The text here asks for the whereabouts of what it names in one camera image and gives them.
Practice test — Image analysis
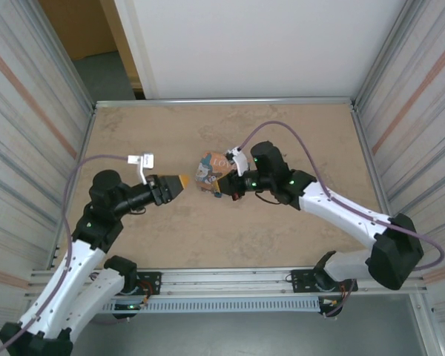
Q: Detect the cartoon bear printed box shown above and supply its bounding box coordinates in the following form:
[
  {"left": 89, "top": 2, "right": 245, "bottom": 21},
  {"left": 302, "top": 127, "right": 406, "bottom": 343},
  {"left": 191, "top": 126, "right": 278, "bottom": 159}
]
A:
[{"left": 194, "top": 150, "right": 239, "bottom": 196}]

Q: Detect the white board panel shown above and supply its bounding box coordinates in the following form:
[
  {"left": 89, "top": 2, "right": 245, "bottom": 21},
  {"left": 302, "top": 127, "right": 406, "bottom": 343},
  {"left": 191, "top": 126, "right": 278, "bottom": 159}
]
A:
[{"left": 113, "top": 0, "right": 421, "bottom": 100}]

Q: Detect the brown wooden door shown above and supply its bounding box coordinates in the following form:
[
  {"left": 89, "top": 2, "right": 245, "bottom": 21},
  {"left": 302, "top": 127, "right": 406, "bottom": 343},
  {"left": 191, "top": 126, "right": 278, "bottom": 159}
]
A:
[{"left": 38, "top": 0, "right": 142, "bottom": 90}]

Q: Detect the short aluminium frame rail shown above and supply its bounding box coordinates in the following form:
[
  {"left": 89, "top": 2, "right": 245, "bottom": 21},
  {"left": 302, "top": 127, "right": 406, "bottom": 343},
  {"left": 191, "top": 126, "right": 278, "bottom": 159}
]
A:
[{"left": 93, "top": 96, "right": 356, "bottom": 109}]

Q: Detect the long aluminium base rail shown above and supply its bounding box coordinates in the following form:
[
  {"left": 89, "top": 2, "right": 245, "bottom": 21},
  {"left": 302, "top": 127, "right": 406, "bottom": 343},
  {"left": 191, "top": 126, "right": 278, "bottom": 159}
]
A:
[{"left": 28, "top": 267, "right": 428, "bottom": 298}]

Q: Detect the aluminium side frame rail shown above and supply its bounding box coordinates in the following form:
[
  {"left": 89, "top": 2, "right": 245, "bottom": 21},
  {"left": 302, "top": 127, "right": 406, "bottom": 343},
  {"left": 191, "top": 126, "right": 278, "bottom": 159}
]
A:
[{"left": 350, "top": 102, "right": 396, "bottom": 220}]

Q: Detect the slotted grey cable tray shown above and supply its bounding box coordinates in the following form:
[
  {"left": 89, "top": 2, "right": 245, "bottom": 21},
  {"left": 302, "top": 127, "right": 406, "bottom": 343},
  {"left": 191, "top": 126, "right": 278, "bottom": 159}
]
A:
[{"left": 102, "top": 297, "right": 322, "bottom": 314}]

